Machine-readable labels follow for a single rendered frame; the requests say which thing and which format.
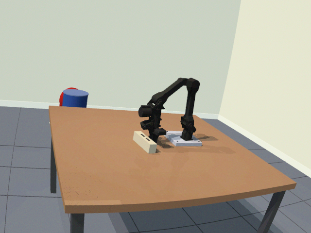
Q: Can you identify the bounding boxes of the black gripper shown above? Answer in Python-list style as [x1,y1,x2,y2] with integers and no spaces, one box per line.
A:
[148,116,167,142]

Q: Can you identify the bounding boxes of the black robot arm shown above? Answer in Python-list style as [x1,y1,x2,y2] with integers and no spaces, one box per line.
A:
[138,78,200,141]

